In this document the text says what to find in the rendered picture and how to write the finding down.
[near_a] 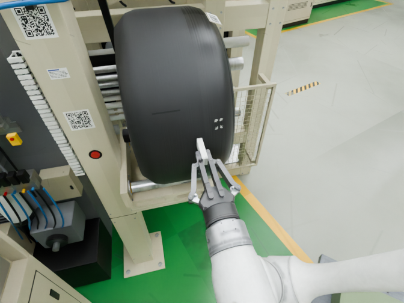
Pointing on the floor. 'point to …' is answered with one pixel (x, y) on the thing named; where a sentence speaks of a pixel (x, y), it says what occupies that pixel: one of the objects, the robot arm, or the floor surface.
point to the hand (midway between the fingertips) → (202, 151)
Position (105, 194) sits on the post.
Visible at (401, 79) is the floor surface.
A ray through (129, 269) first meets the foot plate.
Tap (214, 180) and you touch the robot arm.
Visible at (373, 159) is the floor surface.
